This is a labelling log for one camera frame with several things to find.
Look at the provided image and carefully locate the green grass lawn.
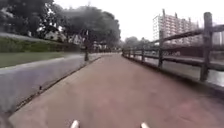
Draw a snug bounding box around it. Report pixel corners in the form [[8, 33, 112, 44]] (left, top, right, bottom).
[[0, 50, 83, 69]]

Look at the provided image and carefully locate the reddish brown paved path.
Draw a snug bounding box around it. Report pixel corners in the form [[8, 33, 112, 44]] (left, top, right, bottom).
[[7, 53, 224, 128]]

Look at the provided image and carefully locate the green hedge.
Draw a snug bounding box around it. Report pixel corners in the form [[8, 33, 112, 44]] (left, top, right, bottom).
[[0, 35, 83, 54]]

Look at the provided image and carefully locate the row of dark trees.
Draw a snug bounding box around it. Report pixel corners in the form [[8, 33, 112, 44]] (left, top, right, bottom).
[[0, 0, 122, 51]]

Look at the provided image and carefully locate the dark wooden railing fence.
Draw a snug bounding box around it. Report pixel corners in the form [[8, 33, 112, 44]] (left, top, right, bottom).
[[121, 11, 224, 84]]

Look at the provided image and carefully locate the tall pale apartment building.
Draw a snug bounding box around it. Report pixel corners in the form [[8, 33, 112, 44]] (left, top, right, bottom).
[[152, 8, 203, 46]]

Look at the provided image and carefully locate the pale house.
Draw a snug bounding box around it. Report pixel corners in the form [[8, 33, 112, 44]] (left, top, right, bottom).
[[43, 30, 84, 46]]

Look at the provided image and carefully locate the robot's own part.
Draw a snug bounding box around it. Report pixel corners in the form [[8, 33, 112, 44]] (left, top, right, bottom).
[[140, 122, 151, 128], [69, 119, 81, 128]]

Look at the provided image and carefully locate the low grey concrete wall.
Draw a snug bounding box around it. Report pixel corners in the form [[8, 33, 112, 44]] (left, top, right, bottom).
[[0, 53, 103, 114]]

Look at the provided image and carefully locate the dark pole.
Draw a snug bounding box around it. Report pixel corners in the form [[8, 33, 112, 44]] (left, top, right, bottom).
[[83, 29, 90, 62]]

